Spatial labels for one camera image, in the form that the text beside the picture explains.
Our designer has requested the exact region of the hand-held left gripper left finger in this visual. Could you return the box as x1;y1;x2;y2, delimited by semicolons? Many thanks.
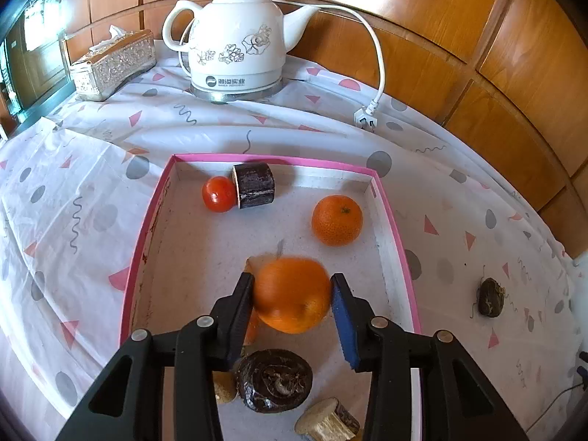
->
55;272;255;441

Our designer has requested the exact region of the white power cord with plug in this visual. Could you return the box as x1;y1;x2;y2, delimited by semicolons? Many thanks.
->
271;0;386;133

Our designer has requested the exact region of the small yellow-green round fruit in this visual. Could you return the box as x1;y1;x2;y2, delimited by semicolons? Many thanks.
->
212;370;239;405

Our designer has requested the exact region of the pink-rimmed shallow tray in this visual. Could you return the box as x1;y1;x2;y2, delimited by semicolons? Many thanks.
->
120;154;422;441

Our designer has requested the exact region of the pale cut yam piece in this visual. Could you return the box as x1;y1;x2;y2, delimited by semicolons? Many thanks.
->
294;397;361;441

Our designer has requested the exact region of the silver ornate tissue box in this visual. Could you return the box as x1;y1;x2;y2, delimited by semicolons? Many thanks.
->
69;25;157;102

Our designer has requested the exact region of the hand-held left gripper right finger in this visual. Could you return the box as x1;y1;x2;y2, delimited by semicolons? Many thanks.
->
331;273;529;441

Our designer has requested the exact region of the small orange carrot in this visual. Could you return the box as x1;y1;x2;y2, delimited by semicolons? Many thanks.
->
243;257;262;346

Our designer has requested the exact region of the thin black cable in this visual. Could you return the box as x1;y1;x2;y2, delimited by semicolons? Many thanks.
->
526;379;586;433

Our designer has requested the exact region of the dark brown taro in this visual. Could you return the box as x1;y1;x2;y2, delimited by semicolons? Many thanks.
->
471;277;506;319
236;349;314;413

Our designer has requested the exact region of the white floral electric kettle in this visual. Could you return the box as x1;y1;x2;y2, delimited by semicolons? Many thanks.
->
162;0;322;102

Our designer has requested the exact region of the orange mandarin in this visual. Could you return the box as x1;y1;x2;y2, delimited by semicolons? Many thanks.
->
252;257;332;335
311;195;363;247

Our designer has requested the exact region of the red tomato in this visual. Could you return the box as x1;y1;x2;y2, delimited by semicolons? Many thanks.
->
202;176;238;213

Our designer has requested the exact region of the glass window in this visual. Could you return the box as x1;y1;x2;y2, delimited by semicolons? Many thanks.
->
0;0;74;143

